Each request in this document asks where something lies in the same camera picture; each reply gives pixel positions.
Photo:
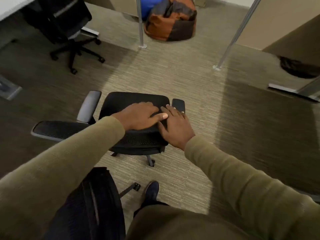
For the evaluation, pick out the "person's left thumb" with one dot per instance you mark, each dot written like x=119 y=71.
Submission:
x=160 y=117

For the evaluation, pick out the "person's right forearm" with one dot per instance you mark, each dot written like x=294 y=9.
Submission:
x=245 y=187

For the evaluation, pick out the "person's dark trouser leg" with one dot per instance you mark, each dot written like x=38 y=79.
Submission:
x=150 y=206

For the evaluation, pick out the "black backpack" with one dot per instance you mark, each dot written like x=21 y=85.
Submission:
x=100 y=209

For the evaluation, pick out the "white desk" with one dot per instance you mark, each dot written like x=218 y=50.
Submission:
x=12 y=6

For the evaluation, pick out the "person's olive sweater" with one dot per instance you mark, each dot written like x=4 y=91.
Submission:
x=180 y=224

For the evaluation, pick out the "black mesh office chair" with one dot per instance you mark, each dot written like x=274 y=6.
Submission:
x=125 y=99

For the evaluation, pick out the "person's left hand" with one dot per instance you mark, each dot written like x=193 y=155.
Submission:
x=136 y=117

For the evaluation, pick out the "black chair leg with caster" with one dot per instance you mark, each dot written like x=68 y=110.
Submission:
x=130 y=189

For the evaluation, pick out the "person's dark shoe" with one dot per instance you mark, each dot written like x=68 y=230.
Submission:
x=151 y=192

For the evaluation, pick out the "person's left forearm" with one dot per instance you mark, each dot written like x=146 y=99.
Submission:
x=55 y=172

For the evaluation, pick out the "person's right thumb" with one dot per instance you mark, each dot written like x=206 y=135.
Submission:
x=162 y=128

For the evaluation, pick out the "grey metal pole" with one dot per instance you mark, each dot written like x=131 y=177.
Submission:
x=140 y=22
x=236 y=32

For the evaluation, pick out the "grey desk foot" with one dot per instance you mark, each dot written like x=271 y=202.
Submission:
x=8 y=88
x=295 y=91

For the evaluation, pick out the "person's right hand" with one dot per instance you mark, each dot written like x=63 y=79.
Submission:
x=177 y=129

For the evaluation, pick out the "blue bean bag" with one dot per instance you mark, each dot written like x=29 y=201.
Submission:
x=148 y=4

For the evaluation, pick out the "orange and black bean bag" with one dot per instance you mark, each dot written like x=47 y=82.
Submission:
x=172 y=21

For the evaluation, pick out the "beige partition panel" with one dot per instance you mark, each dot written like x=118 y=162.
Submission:
x=282 y=22

